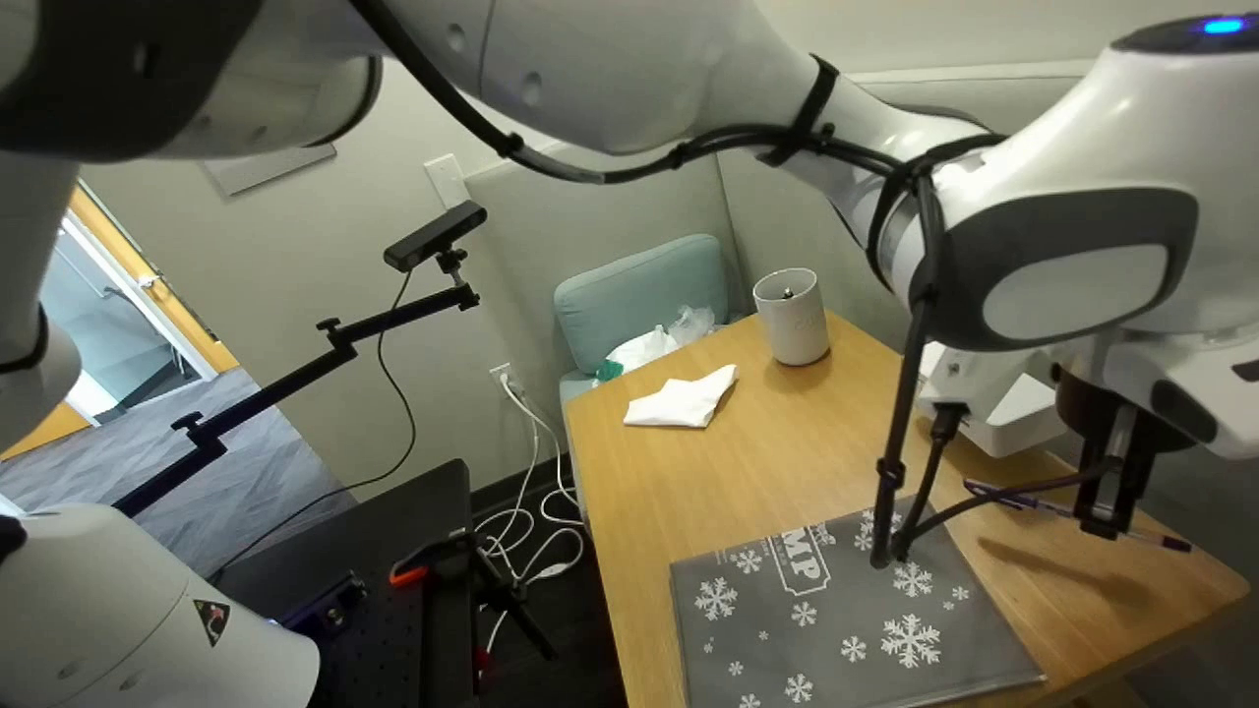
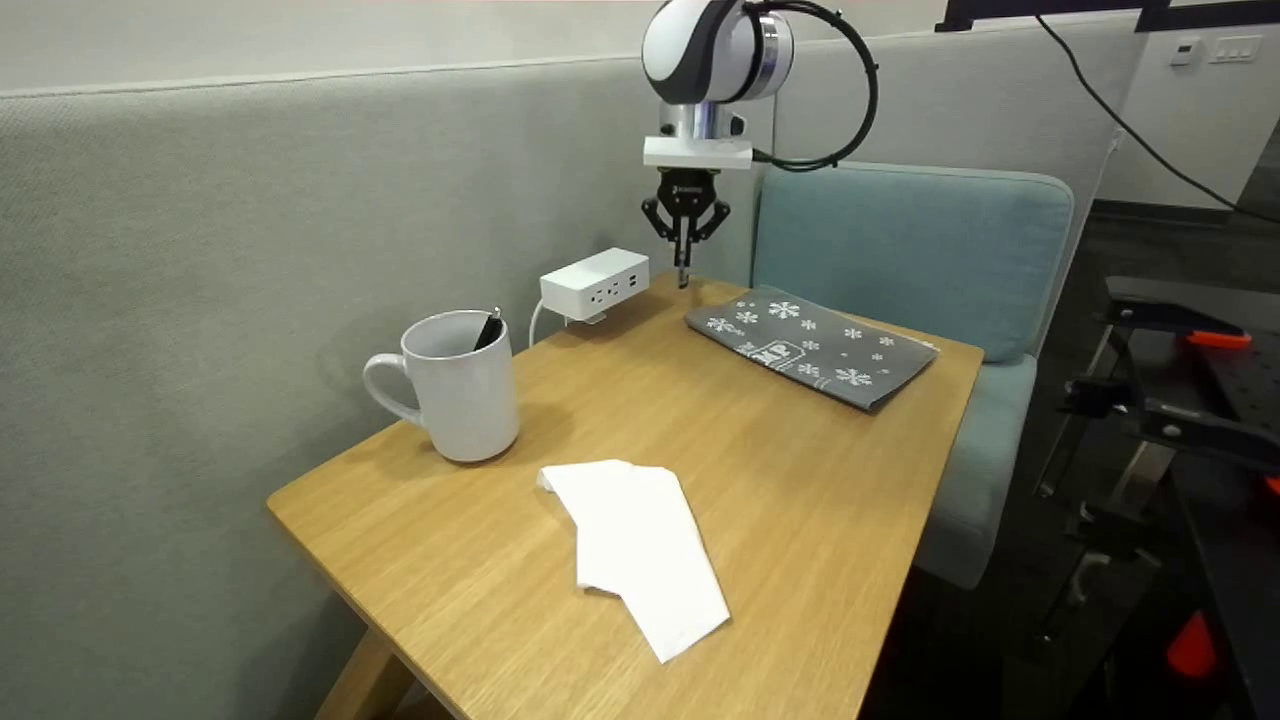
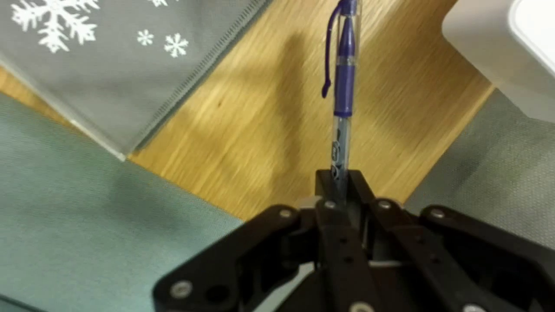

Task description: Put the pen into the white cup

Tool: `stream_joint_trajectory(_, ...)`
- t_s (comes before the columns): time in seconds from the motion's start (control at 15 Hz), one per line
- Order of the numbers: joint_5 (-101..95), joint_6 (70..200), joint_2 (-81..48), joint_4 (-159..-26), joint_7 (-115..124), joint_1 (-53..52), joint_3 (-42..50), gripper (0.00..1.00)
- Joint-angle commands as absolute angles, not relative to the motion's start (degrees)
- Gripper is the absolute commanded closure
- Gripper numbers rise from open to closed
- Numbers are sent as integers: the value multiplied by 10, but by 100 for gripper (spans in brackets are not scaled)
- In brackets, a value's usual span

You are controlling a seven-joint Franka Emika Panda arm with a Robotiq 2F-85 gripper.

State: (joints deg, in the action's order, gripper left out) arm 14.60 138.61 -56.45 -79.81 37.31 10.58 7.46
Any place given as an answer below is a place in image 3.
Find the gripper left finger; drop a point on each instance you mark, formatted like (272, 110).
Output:
(269, 242)

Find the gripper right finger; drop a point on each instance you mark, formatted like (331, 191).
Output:
(451, 255)

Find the purple capped clear pen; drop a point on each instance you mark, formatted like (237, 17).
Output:
(345, 73)

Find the white cup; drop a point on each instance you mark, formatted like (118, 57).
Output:
(507, 52)

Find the grey fabric placemat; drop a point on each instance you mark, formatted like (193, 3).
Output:
(498, 173)

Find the teal fabric placemat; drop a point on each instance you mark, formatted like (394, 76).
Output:
(78, 225)

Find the grey snowflake print cloth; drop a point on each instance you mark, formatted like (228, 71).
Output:
(108, 73)

